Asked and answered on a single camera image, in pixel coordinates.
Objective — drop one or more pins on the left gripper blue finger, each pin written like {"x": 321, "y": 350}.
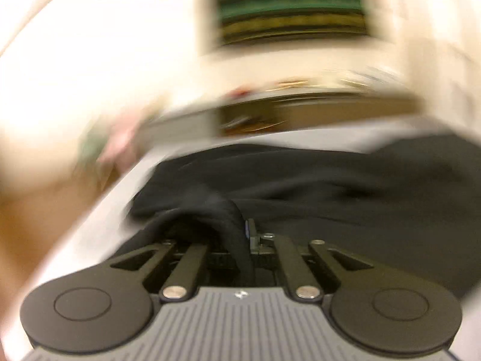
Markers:
{"x": 252, "y": 234}

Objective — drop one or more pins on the black trousers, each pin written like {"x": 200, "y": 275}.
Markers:
{"x": 413, "y": 204}

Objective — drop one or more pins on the long grey TV cabinet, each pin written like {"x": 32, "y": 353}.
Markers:
{"x": 273, "y": 111}

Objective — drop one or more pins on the pink plastic chair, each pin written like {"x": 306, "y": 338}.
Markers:
{"x": 120, "y": 149}

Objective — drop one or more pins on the green plastic chair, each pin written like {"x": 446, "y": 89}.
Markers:
{"x": 91, "y": 148}

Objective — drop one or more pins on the wall mounted television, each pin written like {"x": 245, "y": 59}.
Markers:
{"x": 239, "y": 24}

